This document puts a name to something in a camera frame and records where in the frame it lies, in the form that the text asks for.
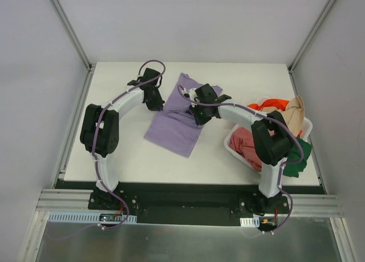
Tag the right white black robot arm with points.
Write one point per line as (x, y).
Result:
(272, 139)

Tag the white cable duct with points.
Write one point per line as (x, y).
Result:
(91, 218)
(250, 222)

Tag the green t shirt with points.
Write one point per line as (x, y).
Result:
(298, 165)

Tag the beige t shirt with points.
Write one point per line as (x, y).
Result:
(294, 115)

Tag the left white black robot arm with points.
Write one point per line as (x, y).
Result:
(100, 128)

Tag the purple t shirt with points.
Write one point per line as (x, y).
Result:
(174, 128)

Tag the aluminium corner post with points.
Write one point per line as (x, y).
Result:
(324, 13)
(70, 32)

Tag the white laundry basket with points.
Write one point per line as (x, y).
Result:
(302, 136)

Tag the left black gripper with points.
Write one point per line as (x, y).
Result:
(155, 103)

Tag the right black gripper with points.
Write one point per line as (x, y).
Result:
(198, 117)

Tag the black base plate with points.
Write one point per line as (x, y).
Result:
(189, 204)

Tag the left aluminium corner post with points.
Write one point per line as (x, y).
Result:
(70, 32)

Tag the left white cable duct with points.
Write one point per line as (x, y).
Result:
(91, 218)

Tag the pink t shirt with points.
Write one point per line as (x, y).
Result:
(241, 142)

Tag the right white cable duct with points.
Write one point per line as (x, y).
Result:
(250, 222)

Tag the right aluminium corner post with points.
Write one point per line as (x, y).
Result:
(324, 13)

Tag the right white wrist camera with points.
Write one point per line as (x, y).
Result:
(191, 95)

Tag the orange t shirt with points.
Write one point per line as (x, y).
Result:
(270, 105)

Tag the aluminium frame rail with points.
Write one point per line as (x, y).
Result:
(63, 199)

